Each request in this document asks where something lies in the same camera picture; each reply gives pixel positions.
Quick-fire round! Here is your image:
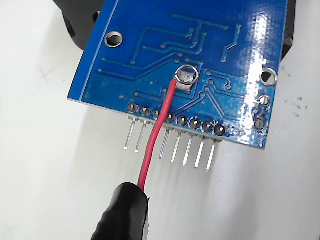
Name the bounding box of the blue printed circuit board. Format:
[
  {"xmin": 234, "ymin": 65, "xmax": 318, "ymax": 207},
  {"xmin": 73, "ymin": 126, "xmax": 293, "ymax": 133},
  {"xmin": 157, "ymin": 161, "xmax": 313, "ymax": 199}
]
[{"xmin": 66, "ymin": 0, "xmax": 288, "ymax": 173}]

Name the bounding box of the black 3D printed bracket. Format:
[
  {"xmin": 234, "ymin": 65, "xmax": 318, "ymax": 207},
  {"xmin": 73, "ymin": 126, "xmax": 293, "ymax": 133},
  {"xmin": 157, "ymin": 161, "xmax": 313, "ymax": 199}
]
[{"xmin": 53, "ymin": 0, "xmax": 297, "ymax": 63}]

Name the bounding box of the red wire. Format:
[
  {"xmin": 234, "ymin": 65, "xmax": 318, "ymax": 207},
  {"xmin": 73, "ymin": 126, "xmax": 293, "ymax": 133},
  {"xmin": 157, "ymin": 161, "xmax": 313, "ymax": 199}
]
[{"xmin": 137, "ymin": 65, "xmax": 200, "ymax": 190}]

